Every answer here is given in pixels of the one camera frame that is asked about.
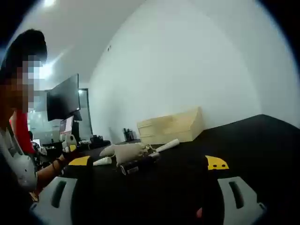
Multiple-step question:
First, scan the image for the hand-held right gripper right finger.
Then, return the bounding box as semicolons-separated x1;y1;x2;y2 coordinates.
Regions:
201;155;268;225

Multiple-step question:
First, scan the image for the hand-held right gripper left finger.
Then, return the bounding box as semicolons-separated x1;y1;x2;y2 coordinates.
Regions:
30;155;94;225

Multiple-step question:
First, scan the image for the short white cosmetic tube bottle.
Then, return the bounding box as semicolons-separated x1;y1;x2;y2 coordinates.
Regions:
93;157;113;166

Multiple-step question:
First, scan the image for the beige drawstring pouch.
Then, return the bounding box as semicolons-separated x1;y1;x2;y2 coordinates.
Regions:
99;144;118;158
116;142;152;167

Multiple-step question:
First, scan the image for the dark blue cosmetic spray bottle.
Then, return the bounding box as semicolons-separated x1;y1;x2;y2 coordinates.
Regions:
120;154;163;176

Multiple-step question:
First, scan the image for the cream drawer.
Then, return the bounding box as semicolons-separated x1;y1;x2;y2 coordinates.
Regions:
140;134;170;144
138;124;169;136

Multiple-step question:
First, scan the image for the long white cosmetic tube bottle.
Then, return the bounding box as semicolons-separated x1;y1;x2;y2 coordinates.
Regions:
155;138;180;153

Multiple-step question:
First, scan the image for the cream drawer organizer box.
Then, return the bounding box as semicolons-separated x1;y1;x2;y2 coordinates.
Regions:
137;105;204;145

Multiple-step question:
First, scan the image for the person's left hand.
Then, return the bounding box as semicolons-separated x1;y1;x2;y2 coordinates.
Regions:
59;151;76;165

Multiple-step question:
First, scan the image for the black background desk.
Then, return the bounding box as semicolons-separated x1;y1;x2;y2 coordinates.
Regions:
77;135;111;150

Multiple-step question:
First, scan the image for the large black monitor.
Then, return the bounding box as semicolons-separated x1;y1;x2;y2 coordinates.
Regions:
46;74;81;122

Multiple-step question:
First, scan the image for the black table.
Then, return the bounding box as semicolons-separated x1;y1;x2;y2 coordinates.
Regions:
35;114;300;225

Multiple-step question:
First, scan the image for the black mesh pen holder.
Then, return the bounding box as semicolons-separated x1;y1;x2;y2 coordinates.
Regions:
123;127;136;142

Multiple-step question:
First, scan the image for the black glass partition frame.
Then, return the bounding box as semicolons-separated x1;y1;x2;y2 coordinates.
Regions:
78;88;94;136

